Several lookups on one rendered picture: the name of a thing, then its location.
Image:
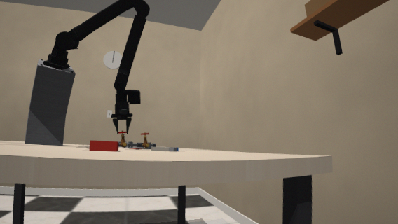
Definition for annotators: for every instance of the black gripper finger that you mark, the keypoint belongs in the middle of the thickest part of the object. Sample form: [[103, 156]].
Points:
[[116, 124], [128, 121]]

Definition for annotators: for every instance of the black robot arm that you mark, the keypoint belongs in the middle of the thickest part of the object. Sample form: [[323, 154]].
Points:
[[70, 40]]

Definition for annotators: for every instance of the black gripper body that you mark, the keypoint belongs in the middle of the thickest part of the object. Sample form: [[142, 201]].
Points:
[[119, 116]]

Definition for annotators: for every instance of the red flat block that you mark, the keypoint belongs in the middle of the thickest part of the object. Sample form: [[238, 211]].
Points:
[[103, 146]]

